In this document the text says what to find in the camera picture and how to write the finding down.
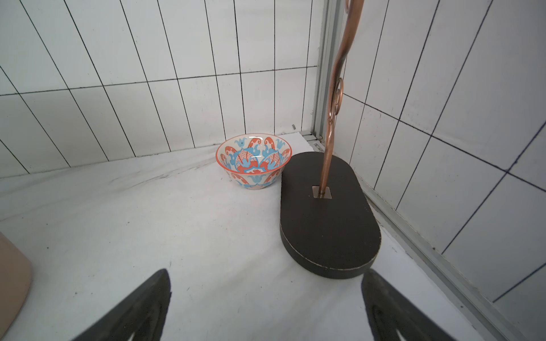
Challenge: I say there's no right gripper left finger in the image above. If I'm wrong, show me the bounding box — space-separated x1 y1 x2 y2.
75 269 171 340

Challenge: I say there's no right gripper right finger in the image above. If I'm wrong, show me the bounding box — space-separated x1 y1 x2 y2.
361 269 454 341

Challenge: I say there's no beige bin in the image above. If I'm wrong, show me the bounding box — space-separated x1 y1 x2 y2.
0 234 32 338

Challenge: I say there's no copper stand black base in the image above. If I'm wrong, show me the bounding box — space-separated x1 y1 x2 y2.
280 1 381 279

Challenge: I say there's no patterned red blue bowl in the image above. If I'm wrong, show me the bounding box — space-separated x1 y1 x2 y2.
216 133 293 190

